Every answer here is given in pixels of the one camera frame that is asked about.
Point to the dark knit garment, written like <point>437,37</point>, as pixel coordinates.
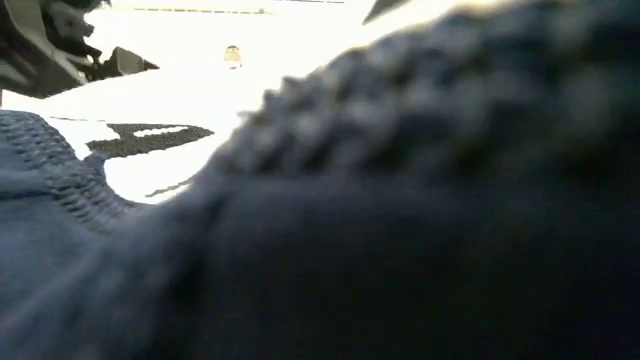
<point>350,240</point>

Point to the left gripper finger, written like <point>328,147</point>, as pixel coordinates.
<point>127,62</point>

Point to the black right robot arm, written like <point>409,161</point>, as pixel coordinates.
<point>382,7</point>

